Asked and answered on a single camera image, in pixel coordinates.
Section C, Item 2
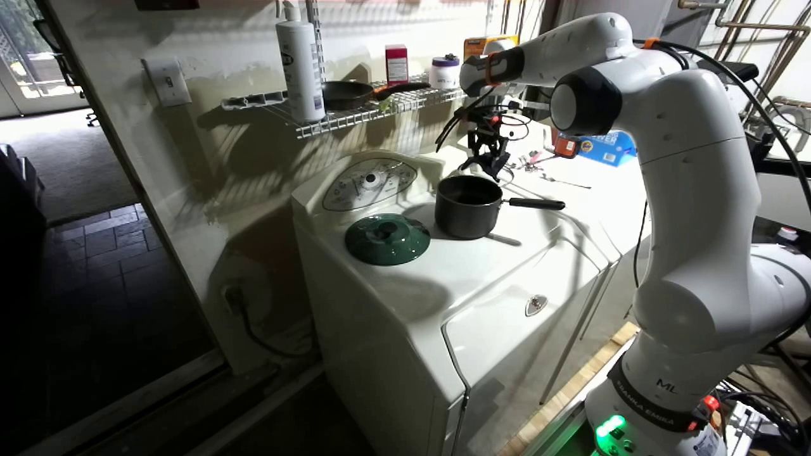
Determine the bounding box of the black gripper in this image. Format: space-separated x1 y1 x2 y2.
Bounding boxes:
463 105 515 180

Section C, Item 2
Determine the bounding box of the white wall outlet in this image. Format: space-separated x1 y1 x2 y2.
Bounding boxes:
141 56 192 110

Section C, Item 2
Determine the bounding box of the white dryer machine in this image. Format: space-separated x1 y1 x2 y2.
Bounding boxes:
459 115 653 408

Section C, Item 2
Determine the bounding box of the yellow cardboard box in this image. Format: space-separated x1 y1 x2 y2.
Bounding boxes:
460 33 521 66

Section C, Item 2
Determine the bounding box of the black power plug cable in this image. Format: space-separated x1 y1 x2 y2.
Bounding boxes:
221 284 316 358

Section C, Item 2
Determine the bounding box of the oval washer control panel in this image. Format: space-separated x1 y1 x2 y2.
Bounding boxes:
318 156 421 215

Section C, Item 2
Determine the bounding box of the white tub purple lid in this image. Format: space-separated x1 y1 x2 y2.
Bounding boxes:
426 51 463 91

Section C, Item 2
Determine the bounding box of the wooden plank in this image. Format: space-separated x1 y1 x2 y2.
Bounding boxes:
505 318 644 456

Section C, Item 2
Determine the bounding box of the white wire shelf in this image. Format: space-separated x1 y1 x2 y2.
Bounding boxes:
221 79 475 142

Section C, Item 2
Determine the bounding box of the red and white can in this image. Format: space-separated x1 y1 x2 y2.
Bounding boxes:
382 43 412 86

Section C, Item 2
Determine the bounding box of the black saucepan with handle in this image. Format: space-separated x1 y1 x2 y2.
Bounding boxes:
434 171 571 242

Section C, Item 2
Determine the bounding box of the tall white spray bottle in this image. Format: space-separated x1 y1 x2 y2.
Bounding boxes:
274 0 328 127

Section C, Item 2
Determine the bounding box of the black frying pan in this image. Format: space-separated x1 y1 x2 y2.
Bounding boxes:
322 79 378 113

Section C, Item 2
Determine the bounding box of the white washing machine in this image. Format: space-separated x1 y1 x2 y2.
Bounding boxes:
289 146 615 456

